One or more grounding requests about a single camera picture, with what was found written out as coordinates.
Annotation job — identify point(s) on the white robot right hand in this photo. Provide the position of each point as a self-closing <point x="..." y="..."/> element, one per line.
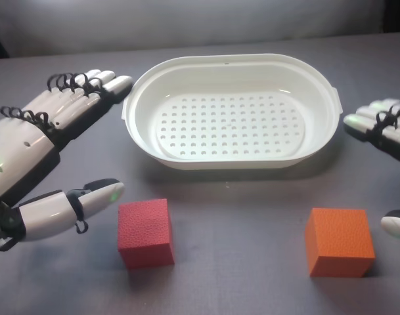
<point x="388" y="133"/>

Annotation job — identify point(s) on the red textured cube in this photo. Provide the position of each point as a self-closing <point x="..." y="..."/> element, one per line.
<point x="144" y="233"/>

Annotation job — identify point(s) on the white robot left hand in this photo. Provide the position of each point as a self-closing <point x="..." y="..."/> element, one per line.
<point x="19" y="154"/>

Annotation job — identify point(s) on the white oval perforated basket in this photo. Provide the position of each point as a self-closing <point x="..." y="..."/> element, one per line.
<point x="232" y="128"/>

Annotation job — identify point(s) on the grey table cloth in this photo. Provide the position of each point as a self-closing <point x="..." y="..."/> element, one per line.
<point x="235" y="288"/>

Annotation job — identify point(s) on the white backdrop cloth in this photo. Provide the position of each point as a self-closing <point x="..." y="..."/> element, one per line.
<point x="186" y="23"/>

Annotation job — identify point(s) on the orange textured cube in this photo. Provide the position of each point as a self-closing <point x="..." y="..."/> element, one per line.
<point x="339" y="243"/>

